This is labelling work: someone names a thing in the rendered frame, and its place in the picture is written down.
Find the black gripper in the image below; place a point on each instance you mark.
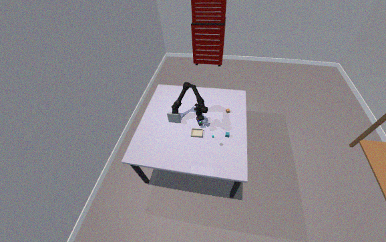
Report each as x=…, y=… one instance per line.
x=199, y=115

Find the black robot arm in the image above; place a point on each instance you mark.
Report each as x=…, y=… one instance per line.
x=200, y=102

